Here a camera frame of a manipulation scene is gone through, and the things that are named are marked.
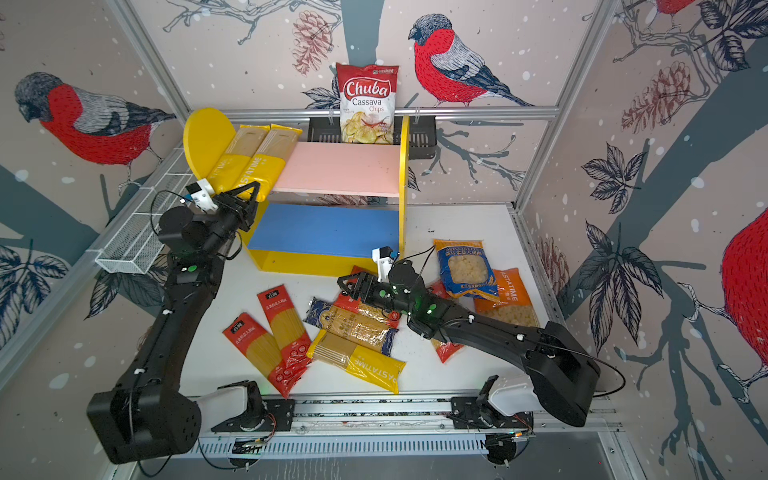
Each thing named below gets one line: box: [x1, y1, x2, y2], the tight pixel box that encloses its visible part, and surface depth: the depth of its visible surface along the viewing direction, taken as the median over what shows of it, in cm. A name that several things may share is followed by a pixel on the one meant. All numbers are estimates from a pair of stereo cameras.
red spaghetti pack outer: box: [222, 312, 309, 399], surface depth 83 cm
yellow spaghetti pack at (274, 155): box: [235, 124, 303, 203], surface depth 77 cm
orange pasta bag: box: [474, 268, 540, 329], surface depth 92 cm
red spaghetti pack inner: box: [257, 284, 313, 373], surface depth 89 cm
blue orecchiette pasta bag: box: [433, 239, 500, 300], surface depth 99 cm
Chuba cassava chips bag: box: [336, 62, 399, 145], surface depth 87 cm
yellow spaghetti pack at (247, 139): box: [207, 124, 271, 193], surface depth 76 cm
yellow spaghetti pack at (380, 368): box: [307, 330, 406, 394], surface depth 82 cm
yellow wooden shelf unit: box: [184, 108, 410, 274], surface depth 77 cm
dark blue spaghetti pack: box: [303, 297, 399, 357], surface depth 88 cm
